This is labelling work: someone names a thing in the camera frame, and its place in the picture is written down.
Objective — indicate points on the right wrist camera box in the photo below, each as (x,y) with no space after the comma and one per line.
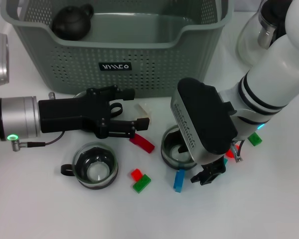
(204,119)

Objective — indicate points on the dark clay teapot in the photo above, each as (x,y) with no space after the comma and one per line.
(69,23)

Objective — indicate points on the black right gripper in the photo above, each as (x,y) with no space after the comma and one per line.
(214,169)

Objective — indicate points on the white toy block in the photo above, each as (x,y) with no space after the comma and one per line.
(144,112)

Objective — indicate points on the green rectangular toy block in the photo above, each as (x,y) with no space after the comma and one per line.
(140,184)
(255,139)

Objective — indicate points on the blue toy block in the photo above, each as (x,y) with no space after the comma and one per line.
(178,181)

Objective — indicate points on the small red toy block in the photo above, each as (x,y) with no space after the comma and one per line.
(135,174)

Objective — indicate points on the grey-green perforated storage bin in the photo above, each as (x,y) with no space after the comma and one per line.
(152,74)

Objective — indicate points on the dark red curved block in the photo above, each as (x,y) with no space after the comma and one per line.
(144,144)

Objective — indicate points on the red slope toy block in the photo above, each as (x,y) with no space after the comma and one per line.
(229,154)

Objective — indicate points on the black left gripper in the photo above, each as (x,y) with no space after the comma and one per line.
(69,114)

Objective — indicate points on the teal square toy block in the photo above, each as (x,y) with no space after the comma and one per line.
(225,161)

